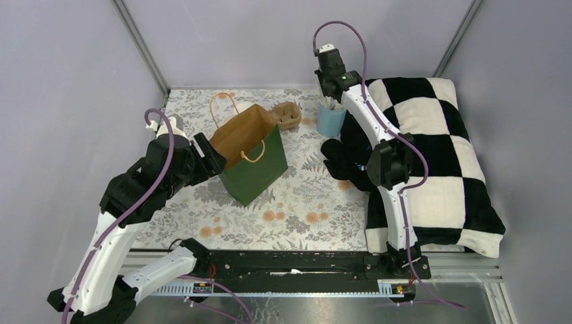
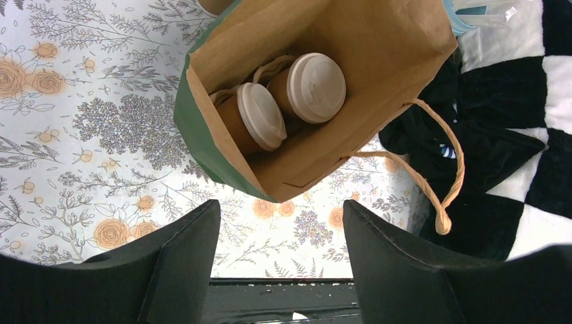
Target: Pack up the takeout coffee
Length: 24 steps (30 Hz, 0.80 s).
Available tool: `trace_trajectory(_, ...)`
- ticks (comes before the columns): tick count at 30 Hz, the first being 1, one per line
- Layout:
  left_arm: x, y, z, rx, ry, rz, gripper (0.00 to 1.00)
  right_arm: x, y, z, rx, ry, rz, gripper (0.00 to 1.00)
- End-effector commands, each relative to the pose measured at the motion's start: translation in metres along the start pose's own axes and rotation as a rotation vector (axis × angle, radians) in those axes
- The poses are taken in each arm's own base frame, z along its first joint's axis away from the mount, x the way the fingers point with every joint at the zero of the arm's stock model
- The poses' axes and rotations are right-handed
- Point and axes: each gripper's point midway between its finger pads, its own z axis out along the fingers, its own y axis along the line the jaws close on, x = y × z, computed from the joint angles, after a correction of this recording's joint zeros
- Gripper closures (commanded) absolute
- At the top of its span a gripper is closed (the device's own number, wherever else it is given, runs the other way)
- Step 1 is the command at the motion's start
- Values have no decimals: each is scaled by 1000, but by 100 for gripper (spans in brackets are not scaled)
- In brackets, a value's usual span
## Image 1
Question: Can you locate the green brown paper bag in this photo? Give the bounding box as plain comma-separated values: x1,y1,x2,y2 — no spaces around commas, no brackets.
209,92,288,207

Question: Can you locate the stack of white cup lids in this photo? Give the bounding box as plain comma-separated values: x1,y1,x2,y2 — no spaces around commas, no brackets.
236,101,254,113

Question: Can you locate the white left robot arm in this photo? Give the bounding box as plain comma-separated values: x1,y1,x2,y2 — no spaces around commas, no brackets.
47,112,227,323

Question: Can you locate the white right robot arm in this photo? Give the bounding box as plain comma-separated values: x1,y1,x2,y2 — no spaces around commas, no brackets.
314,44,417,278

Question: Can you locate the white wrapped straws bundle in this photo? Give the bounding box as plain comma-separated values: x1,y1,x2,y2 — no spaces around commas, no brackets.
318,97,343,111

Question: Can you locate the blue straw holder cup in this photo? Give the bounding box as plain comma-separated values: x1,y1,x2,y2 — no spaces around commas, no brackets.
316,103,347,138

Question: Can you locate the black cloth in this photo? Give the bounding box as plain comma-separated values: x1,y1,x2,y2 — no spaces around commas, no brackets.
320,112,377,192

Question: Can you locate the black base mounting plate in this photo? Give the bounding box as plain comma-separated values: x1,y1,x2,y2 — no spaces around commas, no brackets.
180,239,431,294

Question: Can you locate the floral table mat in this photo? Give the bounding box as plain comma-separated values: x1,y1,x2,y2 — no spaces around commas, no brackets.
134,89,366,250

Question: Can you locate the black white checkered blanket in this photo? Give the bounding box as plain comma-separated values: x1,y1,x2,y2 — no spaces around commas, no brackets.
366,77,506,259

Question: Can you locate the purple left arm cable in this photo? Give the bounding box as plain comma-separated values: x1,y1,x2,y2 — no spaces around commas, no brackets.
60,108,256,324

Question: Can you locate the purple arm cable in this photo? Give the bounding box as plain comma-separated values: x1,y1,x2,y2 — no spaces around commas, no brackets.
312,20,465,311
60,108,256,324

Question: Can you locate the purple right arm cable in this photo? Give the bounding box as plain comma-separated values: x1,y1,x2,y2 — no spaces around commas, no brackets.
312,20,465,311

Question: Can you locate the aluminium frame rail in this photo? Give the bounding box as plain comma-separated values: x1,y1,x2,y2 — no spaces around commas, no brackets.
87,251,519,324

